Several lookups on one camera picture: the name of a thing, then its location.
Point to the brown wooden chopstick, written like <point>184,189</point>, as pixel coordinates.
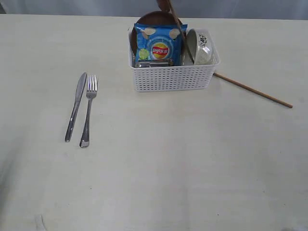
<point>176,20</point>
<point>254,91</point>

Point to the blue chips bag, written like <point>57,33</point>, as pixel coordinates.
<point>159,42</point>

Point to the silver fork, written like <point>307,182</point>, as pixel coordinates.
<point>92,87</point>

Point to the silver table knife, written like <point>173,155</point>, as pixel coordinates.
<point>78,95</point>

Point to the white patterned ceramic bowl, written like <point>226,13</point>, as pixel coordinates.
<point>200,46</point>

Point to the white perforated plastic basket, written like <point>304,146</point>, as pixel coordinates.
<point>173,78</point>

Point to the brown round plate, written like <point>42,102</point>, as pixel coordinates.
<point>153,18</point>

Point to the shiny steel cup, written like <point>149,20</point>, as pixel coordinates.
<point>154,63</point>

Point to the red-brown wooden spoon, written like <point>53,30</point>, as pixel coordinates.
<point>163,5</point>

